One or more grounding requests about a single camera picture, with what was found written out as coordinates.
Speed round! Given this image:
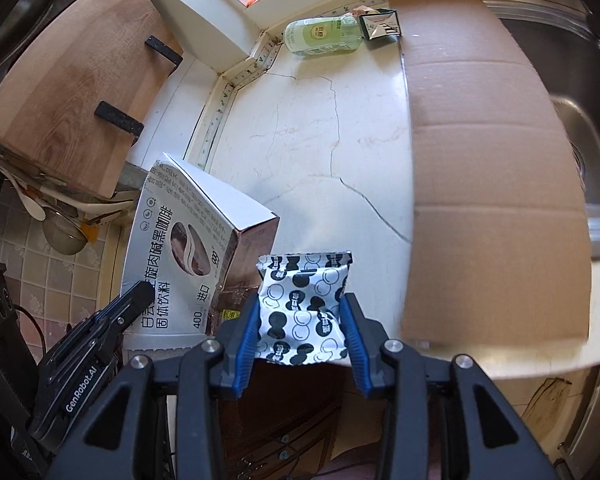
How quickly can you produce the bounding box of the black white spotted wrapper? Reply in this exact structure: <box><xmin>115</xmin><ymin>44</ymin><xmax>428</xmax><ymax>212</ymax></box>
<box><xmin>256</xmin><ymin>252</ymin><xmax>352</xmax><ymax>366</ymax></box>

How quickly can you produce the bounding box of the white rice paddle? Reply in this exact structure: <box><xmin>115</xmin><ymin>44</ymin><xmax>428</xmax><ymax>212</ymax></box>
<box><xmin>9</xmin><ymin>179</ymin><xmax>46</xmax><ymax>222</ymax></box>

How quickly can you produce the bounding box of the green drink bottle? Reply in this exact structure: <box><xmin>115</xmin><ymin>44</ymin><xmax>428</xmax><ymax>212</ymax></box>
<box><xmin>283</xmin><ymin>13</ymin><xmax>363</xmax><ymax>55</ymax></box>

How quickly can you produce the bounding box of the flat brown cardboard sheet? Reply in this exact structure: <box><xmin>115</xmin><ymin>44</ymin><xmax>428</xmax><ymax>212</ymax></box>
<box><xmin>391</xmin><ymin>0</ymin><xmax>591</xmax><ymax>346</ymax></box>

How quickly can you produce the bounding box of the green white cigarette box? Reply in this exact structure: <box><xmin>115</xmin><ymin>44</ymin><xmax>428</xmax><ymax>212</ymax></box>
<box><xmin>358</xmin><ymin>9</ymin><xmax>401</xmax><ymax>41</ymax></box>

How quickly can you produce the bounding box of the brown white coffee box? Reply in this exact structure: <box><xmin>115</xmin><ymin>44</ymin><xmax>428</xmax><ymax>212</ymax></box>
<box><xmin>121</xmin><ymin>154</ymin><xmax>279</xmax><ymax>356</ymax></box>

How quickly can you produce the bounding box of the white slotted spatula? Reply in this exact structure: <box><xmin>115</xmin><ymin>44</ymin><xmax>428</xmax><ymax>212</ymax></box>
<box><xmin>40</xmin><ymin>185</ymin><xmax>140</xmax><ymax>224</ymax></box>

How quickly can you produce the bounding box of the metal strainer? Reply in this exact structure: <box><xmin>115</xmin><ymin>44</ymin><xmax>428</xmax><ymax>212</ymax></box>
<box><xmin>42</xmin><ymin>208</ymin><xmax>87</xmax><ymax>256</ymax></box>

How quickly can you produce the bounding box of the wooden cutting board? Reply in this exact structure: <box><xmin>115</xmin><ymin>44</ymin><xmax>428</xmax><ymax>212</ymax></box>
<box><xmin>0</xmin><ymin>0</ymin><xmax>183</xmax><ymax>198</ymax></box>

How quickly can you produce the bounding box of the stainless steel sink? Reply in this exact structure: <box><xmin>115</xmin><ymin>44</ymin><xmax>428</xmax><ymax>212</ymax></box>
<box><xmin>486</xmin><ymin>0</ymin><xmax>600</xmax><ymax>260</ymax></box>

